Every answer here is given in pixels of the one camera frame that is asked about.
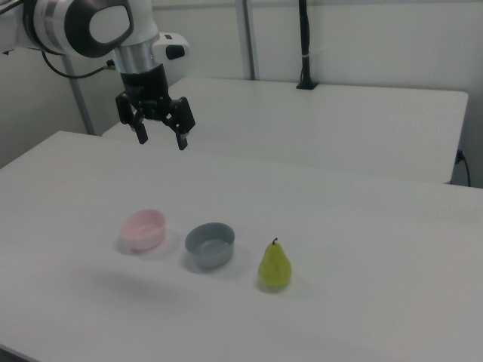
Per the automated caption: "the grey plastic bowl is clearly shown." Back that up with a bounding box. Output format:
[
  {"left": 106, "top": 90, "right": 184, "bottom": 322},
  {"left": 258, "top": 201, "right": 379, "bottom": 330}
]
[{"left": 184, "top": 222, "right": 236, "bottom": 269}]

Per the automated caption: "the grey aluminium wall post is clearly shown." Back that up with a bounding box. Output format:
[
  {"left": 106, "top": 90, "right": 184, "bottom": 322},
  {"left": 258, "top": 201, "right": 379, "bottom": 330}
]
[
  {"left": 235, "top": 0, "right": 262, "bottom": 81},
  {"left": 61, "top": 55, "right": 96, "bottom": 137}
]

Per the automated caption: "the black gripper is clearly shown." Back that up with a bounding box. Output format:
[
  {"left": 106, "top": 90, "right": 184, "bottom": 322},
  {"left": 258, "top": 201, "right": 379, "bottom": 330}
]
[{"left": 115, "top": 63, "right": 197, "bottom": 152}]

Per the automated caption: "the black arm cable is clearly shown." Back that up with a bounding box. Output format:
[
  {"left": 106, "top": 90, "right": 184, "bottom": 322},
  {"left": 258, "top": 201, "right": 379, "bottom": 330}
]
[{"left": 41, "top": 50, "right": 116, "bottom": 79}]

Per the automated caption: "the black power cable with plug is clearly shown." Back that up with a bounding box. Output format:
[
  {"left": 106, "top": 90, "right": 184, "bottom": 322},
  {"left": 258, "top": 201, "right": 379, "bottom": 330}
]
[{"left": 456, "top": 149, "right": 472, "bottom": 187}]

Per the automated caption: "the black camera stand pole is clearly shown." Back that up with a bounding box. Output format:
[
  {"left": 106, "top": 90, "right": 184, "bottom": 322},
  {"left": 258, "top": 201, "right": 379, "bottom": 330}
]
[{"left": 295, "top": 0, "right": 320, "bottom": 91}]

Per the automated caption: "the pink plastic bowl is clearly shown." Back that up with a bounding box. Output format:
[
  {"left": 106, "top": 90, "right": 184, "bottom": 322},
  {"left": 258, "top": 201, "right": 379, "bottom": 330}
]
[{"left": 120, "top": 209, "right": 168, "bottom": 253}]

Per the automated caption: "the green pear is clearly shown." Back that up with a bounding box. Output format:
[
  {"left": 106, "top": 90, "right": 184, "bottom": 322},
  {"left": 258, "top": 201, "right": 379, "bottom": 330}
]
[{"left": 257, "top": 237, "right": 293, "bottom": 291}]

